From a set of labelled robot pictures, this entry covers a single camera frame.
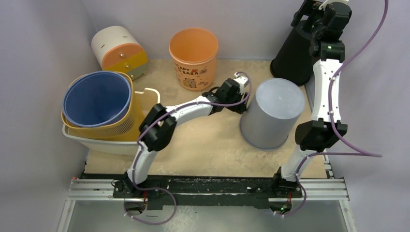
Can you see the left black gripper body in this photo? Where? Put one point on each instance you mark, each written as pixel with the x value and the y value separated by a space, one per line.
pixel 237 98

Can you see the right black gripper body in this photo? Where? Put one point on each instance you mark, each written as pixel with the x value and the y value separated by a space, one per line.
pixel 300 14

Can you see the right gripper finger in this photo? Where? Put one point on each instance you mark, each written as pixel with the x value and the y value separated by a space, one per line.
pixel 297 18
pixel 310 10

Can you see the black plastic bin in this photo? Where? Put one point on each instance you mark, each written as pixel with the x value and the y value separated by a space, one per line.
pixel 293 61

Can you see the grey plastic bin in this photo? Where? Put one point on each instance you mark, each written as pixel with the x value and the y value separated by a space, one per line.
pixel 273 111

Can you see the orange capybara bin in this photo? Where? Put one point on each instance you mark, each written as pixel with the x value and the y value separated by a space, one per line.
pixel 194 54

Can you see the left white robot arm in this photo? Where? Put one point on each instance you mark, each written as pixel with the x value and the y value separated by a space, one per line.
pixel 158 127

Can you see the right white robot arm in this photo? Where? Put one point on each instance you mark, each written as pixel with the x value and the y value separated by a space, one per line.
pixel 312 53

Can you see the white drawer container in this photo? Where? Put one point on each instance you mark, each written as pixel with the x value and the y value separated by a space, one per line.
pixel 116 49

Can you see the white mesh basket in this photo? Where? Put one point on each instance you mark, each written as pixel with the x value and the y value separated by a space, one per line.
pixel 105 147

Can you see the blue plastic bucket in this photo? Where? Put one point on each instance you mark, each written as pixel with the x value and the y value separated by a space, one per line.
pixel 97 99

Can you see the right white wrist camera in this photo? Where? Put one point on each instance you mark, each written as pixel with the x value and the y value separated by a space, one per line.
pixel 327 2

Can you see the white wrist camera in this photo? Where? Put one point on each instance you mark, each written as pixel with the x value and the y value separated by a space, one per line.
pixel 243 81
pixel 327 2

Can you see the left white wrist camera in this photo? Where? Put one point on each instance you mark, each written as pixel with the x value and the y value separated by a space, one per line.
pixel 243 81

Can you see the aluminium mounting rail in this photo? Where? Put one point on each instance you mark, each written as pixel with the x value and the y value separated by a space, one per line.
pixel 103 190

